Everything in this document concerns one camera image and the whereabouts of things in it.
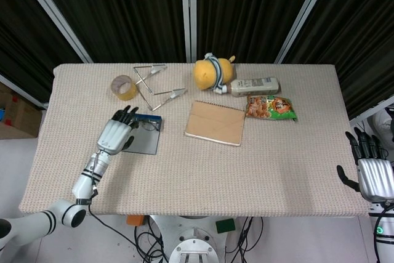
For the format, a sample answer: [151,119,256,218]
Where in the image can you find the grey partition frame post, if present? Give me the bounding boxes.
[0,71,49,110]
[349,96,394,129]
[275,0,339,64]
[180,0,198,63]
[21,0,93,63]

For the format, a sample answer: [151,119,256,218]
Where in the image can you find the green block under table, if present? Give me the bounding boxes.
[215,218,236,234]

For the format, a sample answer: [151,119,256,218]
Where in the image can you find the yellow packing tape roll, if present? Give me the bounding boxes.
[111,75,139,102]

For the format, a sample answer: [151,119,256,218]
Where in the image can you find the beige sauce bottle white cap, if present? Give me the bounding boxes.
[222,77,281,98]

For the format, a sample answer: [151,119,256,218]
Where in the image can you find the green snack bag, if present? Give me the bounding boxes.
[245,94,299,122]

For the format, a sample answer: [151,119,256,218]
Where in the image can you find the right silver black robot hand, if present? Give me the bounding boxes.
[336,126,394,204]

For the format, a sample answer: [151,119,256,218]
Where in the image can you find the blue glasses case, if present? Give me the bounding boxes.
[121,114,163,156]

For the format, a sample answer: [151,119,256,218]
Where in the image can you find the black floor cable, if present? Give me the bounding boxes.
[88,204,170,263]
[224,216,266,263]

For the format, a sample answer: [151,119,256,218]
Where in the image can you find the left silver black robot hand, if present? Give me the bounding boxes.
[96,105,140,156]

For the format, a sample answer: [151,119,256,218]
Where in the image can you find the orange block under table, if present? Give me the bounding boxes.
[126,214,145,227]

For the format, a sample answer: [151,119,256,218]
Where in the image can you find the brown cover spiral notebook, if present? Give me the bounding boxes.
[184,100,246,147]

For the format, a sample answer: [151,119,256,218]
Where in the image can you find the wire-rimmed eyeglasses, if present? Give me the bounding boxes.
[132,120,160,132]

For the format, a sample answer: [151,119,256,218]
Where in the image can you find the yellow plush toy striped scarf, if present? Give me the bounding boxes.
[193,53,237,94]

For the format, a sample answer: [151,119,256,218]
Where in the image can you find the silver robot base column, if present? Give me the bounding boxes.
[147,213,235,263]

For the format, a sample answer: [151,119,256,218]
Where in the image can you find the metal folding wire stand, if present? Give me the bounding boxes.
[132,63,188,112]

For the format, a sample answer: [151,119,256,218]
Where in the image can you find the beige woven tablecloth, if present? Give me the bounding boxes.
[18,62,370,217]

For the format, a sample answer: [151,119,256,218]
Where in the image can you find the brown cardboard box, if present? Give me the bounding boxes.
[0,83,43,140]

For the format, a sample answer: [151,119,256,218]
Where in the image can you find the black curtain panel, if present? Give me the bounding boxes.
[283,0,394,121]
[32,0,188,64]
[0,0,84,103]
[195,0,327,63]

